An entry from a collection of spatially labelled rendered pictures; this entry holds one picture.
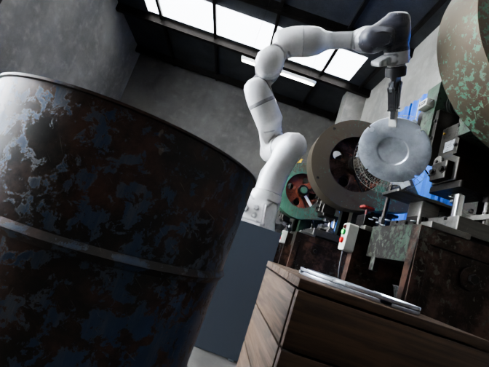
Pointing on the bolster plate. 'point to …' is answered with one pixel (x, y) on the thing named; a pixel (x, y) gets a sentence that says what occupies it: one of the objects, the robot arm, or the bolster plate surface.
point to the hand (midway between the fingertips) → (393, 118)
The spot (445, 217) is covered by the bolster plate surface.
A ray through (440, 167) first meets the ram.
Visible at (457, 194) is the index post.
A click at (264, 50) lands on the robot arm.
